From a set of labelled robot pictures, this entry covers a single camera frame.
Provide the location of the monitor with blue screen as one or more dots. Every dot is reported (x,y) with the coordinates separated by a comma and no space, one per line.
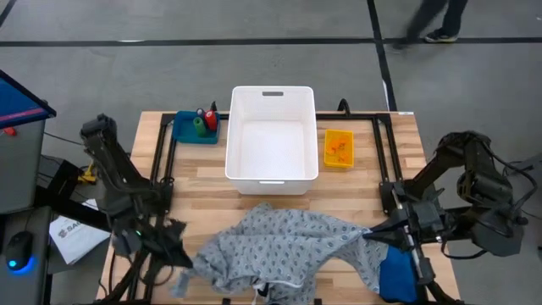
(17,103)

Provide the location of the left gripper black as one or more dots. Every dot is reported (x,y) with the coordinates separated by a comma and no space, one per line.
(167,245)

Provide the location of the white plastic basket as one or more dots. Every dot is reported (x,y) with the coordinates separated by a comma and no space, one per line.
(271,144)

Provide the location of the white label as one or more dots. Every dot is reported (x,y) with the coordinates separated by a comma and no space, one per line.
(405,113)

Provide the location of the white paper booklet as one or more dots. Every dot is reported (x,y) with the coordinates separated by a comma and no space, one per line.
(76,239)

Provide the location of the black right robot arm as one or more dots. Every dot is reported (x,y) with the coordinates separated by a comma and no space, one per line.
(487,190)

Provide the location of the grey cabinet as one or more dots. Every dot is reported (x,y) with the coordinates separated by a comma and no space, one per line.
(21,169)

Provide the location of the blue fabric pouch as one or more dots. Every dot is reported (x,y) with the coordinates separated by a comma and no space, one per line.
(398,275)

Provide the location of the green bandage roll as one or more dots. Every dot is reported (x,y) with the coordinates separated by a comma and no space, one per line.
(199,127)

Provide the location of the black frame bracket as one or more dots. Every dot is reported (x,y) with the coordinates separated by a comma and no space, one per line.
(344,107)
(213,106)

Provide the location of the blue plastic tray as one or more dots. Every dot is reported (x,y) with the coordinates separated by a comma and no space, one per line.
(184,131)

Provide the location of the red button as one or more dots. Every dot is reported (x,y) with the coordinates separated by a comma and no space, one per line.
(10,131)

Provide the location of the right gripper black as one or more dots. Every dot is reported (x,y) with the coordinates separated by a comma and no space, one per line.
(423,220)

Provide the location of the grey side desk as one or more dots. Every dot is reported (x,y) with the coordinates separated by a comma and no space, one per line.
(38,288)

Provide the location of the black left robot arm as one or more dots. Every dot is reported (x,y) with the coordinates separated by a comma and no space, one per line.
(114,169)

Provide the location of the black computer mouse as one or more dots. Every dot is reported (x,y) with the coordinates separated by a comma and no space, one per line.
(19,250)

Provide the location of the red bandage roll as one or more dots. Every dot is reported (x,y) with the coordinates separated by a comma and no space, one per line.
(211,120)

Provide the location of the yellow clamp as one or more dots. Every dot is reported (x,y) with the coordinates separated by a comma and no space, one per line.
(86,177)

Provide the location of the yellow plastic tray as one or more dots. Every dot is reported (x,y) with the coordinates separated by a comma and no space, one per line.
(328,163)

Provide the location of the person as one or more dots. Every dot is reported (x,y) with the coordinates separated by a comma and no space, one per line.
(453,17)

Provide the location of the grey patterned hospital gown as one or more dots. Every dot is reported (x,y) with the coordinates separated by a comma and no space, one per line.
(275,250)

